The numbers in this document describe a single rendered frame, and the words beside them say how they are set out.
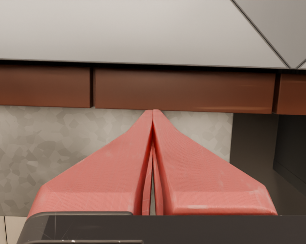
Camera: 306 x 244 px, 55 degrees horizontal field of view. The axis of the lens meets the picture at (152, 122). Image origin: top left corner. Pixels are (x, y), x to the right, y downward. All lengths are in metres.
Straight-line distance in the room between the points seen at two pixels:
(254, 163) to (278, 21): 1.00
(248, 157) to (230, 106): 0.93
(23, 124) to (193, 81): 0.29
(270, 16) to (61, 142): 0.34
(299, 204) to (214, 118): 0.96
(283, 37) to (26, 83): 0.24
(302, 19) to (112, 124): 0.29
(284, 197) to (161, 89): 1.09
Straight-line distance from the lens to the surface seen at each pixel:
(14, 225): 1.06
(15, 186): 0.52
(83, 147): 0.46
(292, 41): 0.27
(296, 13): 0.28
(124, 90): 0.29
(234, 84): 0.30
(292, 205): 1.36
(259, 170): 1.25
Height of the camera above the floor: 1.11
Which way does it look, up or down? 80 degrees down
